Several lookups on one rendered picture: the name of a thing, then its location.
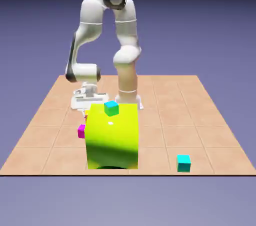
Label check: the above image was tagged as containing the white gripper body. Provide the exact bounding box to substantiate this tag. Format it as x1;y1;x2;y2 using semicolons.
70;92;110;111

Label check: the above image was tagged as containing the small magenta cube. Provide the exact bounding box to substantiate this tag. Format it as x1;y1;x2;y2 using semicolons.
77;123;87;139

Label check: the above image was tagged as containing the small green cube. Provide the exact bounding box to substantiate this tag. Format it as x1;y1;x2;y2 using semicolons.
103;100;120;117

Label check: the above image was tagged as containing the small cyan cube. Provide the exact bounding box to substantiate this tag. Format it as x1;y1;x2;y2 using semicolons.
176;154;192;173

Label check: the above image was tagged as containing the large yellow box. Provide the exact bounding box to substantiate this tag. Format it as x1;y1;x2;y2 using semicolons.
84;102;139;170

